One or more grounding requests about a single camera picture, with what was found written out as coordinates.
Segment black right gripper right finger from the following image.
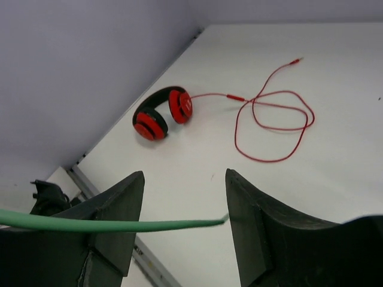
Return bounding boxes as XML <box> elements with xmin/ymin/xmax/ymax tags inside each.
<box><xmin>225</xmin><ymin>169</ymin><xmax>382</xmax><ymax>286</ymax></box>

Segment green headphone cable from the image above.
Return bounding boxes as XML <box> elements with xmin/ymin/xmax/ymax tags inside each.
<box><xmin>0</xmin><ymin>208</ymin><xmax>231</xmax><ymax>234</ymax></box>

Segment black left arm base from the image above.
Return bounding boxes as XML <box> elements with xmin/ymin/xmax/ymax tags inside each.
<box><xmin>30</xmin><ymin>179</ymin><xmax>81</xmax><ymax>216</ymax></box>

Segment red and black headphones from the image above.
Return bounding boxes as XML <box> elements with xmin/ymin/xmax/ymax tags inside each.
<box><xmin>132</xmin><ymin>86</ymin><xmax>193</xmax><ymax>141</ymax></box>

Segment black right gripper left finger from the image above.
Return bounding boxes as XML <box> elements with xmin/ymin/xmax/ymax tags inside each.
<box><xmin>1</xmin><ymin>171</ymin><xmax>145</xmax><ymax>286</ymax></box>

